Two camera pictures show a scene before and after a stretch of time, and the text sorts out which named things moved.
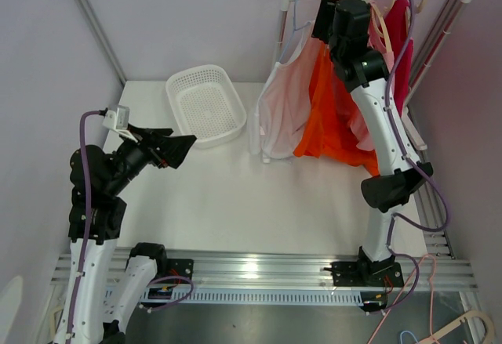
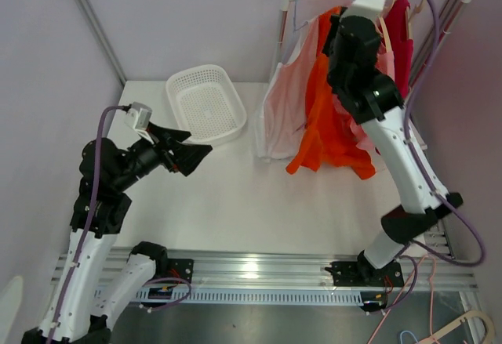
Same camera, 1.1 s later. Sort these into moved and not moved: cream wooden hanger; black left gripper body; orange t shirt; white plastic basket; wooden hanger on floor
Moved: orange t shirt
Not moved: cream wooden hanger; black left gripper body; white plastic basket; wooden hanger on floor
